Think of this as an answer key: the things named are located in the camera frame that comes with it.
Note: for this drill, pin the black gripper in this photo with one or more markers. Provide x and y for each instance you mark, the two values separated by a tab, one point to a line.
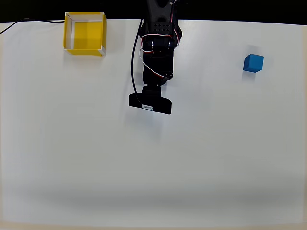
153	80

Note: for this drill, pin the blue cube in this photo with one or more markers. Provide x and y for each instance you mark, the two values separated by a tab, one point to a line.
253	63

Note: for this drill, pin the yellow open box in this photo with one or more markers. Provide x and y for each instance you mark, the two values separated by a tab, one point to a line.
88	33

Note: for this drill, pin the black wide webcam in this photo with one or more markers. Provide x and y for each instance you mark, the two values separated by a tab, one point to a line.
156	104

